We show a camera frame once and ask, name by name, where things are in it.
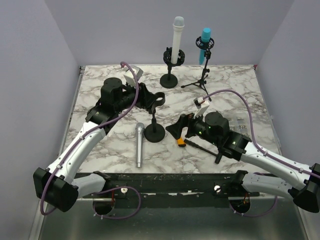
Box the white microphone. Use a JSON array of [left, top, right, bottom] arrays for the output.
[[171, 16, 185, 65]]

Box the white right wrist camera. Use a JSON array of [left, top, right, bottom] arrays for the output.
[[193, 97, 210, 119]]

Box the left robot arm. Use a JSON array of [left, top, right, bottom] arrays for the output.
[[33, 77, 165, 212]]

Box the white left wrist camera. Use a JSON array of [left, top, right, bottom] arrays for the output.
[[122, 65, 144, 88]]

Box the grey silver microphone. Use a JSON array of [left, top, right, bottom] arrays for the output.
[[135, 122, 145, 168]]

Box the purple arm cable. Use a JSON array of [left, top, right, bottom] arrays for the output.
[[40, 61, 140, 216], [203, 89, 320, 180]]

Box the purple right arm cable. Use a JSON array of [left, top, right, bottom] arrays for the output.
[[203, 89, 320, 180]]

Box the orange utility knife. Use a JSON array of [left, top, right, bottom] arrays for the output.
[[176, 137, 187, 148]]

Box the black tripod microphone stand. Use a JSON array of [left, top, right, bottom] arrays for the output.
[[181, 36, 215, 95]]

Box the cyan blue microphone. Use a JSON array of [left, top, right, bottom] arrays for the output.
[[197, 27, 212, 65]]

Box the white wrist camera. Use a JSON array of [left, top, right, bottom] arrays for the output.
[[122, 65, 144, 88], [193, 97, 210, 119]]

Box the black hammer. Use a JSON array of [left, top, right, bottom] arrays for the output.
[[184, 139, 222, 164]]

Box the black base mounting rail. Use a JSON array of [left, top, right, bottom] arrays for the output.
[[85, 170, 259, 212]]

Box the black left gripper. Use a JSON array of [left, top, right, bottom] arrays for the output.
[[115, 79, 158, 113]]

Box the black clip microphone stand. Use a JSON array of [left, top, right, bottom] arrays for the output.
[[144, 92, 166, 143]]

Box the clear plastic screw box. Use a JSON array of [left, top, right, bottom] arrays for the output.
[[228, 118, 251, 137]]

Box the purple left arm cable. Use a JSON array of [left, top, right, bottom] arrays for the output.
[[40, 61, 140, 216]]

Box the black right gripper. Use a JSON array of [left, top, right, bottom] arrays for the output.
[[166, 107, 220, 146]]

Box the black shock-mount round-base stand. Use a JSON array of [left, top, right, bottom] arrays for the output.
[[159, 47, 185, 89]]

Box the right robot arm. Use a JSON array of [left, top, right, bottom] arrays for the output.
[[165, 111, 320, 213]]

